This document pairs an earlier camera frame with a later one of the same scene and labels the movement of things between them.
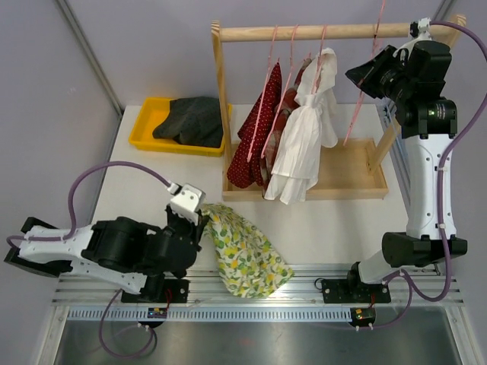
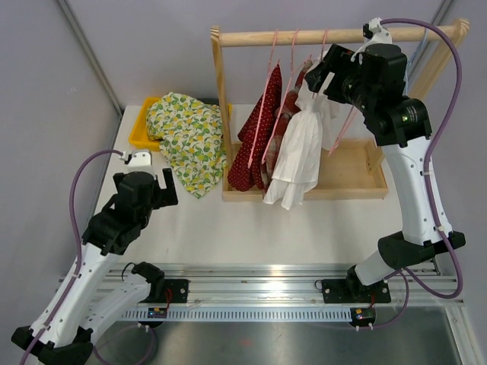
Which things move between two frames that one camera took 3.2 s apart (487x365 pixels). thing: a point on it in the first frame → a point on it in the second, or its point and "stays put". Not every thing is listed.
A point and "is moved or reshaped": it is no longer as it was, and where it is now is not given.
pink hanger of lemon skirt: x=370 y=56 is moved or reshaped
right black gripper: x=365 y=75 → x=338 y=61
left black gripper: x=195 y=228 → x=167 y=196
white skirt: x=297 y=169 stays put
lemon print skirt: x=249 y=265 → x=190 y=131
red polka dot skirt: x=249 y=174 stays put
